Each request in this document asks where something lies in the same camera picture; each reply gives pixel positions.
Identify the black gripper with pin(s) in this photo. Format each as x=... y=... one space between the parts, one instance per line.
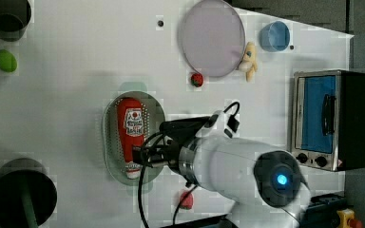
x=164 y=147

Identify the red plush ketchup bottle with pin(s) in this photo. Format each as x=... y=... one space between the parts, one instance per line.
x=131 y=132

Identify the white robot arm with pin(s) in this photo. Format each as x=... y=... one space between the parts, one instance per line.
x=264 y=182

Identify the green perforated strainer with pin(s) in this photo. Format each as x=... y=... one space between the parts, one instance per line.
x=153 y=116

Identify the pink strawberry toy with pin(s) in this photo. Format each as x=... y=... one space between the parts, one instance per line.
x=186 y=200

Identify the small red strawberry toy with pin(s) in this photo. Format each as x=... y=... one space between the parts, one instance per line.
x=196 y=80

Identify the yellow plush banana toy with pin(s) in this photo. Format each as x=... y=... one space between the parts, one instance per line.
x=249 y=64

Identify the lilac round plate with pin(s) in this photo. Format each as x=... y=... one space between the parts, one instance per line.
x=213 y=38

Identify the black cylinder lower left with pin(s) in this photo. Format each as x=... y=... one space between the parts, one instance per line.
x=28 y=195

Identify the black cylinder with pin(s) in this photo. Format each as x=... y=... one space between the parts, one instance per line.
x=15 y=16
x=28 y=195

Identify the blue cup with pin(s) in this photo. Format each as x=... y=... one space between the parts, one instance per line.
x=274 y=37

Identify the black tray with parts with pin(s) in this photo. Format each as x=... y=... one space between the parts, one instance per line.
x=322 y=211

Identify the black and steel toaster oven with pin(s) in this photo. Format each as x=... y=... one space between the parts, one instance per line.
x=328 y=120

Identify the green lime toy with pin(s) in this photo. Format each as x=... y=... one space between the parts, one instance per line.
x=8 y=62

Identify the black cylinder upper left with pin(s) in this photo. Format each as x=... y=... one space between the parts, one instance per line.
x=15 y=16

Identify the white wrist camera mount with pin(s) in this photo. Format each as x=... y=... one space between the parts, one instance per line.
x=222 y=123

